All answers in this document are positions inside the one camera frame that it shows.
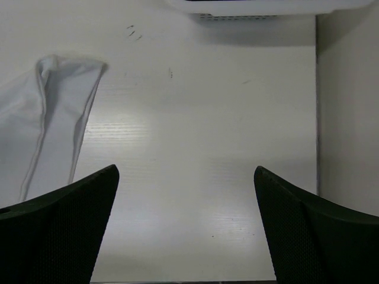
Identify white plastic laundry basket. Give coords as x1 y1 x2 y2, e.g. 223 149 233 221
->
166 0 374 21

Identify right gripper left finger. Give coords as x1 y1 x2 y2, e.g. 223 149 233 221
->
1 164 119 283

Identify white skirt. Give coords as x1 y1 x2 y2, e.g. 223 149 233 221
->
1 55 106 206

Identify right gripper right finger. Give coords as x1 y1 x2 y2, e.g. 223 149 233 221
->
254 166 378 283

